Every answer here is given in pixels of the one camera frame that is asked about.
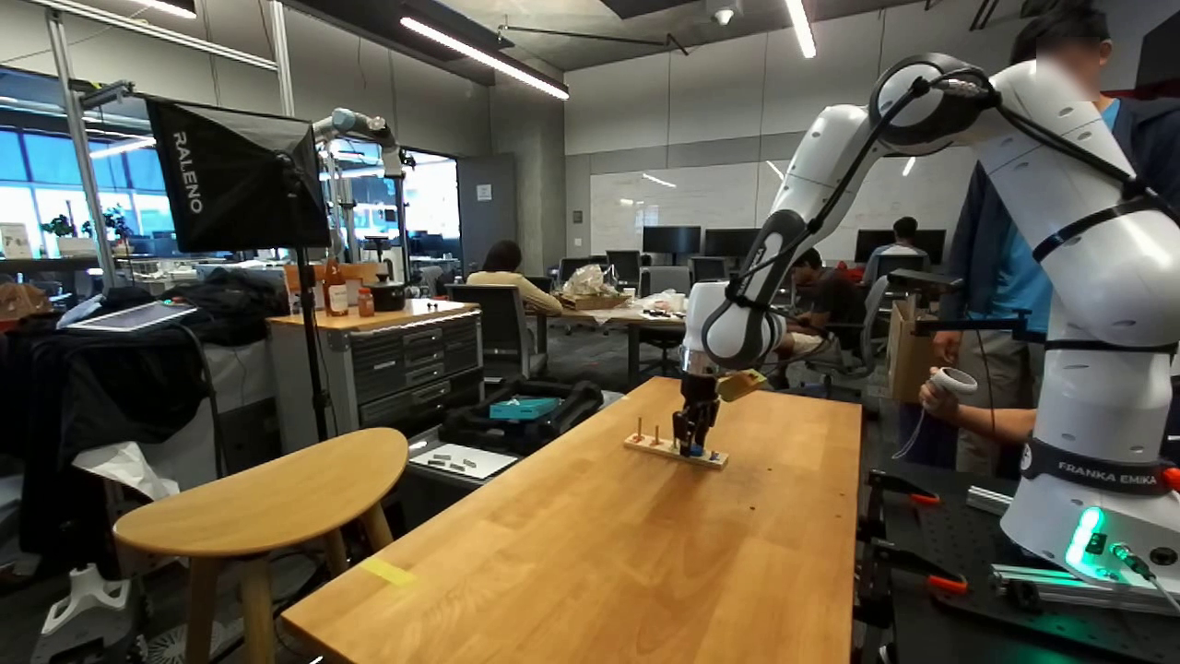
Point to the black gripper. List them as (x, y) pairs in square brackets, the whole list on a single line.
[(703, 398)]

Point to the white handheld controller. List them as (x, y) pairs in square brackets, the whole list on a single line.
[(952, 377)]

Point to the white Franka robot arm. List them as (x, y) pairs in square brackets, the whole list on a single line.
[(1080, 282)]

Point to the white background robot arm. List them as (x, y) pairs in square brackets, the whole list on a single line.
[(354, 132)]

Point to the wooden peg stand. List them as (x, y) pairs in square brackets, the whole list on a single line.
[(650, 445)]

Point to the black light stand pole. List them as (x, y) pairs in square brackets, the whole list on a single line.
[(316, 356)]

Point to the operator bare hand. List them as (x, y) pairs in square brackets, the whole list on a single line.
[(939, 400)]

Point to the yellow wrist attachment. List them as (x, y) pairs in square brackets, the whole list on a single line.
[(741, 387)]

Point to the white crumpled packaging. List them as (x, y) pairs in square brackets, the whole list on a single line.
[(666, 306)]

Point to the wooden work table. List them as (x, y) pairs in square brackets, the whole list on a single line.
[(614, 324)]

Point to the black bag with teal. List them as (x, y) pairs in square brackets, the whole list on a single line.
[(522, 410)]

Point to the white bag pile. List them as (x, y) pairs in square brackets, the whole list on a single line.
[(591, 290)]

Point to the black computer monitor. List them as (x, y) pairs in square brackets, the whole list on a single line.
[(721, 242), (668, 242)]

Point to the brown cardboard box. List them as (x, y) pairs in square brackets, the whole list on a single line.
[(904, 356)]

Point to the black office chair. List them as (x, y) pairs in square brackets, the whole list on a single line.
[(491, 328)]

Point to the grey tray on floor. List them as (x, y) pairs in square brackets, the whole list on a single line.
[(458, 464)]

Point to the seated person in beige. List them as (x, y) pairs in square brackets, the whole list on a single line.
[(507, 282)]

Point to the distant person dark hair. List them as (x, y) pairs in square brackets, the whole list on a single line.
[(904, 242)]

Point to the grey drawer cabinet wooden top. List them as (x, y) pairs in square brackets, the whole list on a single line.
[(391, 362)]

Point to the black cup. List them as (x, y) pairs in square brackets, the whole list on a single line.
[(387, 298)]

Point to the person in blue shirt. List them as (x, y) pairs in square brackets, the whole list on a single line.
[(1006, 282)]

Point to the orange items on cabinet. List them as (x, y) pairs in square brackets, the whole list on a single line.
[(348, 293)]

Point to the short ceiling strip light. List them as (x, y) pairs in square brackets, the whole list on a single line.
[(800, 28)]

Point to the round wooden stool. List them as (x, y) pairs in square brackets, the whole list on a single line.
[(270, 494)]

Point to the long ceiling strip light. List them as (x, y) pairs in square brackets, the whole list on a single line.
[(479, 56)]

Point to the black backpack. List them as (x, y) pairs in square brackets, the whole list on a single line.
[(242, 307)]

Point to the black softbox light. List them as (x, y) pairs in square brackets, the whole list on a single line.
[(242, 180)]

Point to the white crumpled cloth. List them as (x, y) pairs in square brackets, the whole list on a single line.
[(125, 469)]

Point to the grey flat board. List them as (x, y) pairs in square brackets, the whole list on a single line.
[(129, 320)]

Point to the black draped clothing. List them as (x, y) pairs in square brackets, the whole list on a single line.
[(97, 407)]

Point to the silver metal pole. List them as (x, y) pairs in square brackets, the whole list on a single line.
[(75, 148)]

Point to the white wall board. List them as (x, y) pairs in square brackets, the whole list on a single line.
[(666, 199)]

